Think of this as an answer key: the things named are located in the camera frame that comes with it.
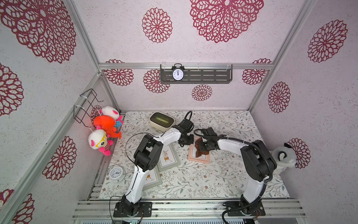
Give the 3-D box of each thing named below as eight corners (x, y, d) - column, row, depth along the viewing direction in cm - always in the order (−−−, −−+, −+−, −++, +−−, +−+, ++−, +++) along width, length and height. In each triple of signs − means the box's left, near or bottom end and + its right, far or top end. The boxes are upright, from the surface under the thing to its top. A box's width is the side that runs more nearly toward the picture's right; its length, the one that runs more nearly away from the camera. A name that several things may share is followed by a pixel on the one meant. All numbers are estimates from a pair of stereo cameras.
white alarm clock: (109, 182, 85) (106, 180, 81) (113, 168, 90) (111, 165, 87) (124, 182, 85) (121, 180, 81) (127, 168, 90) (125, 165, 87)
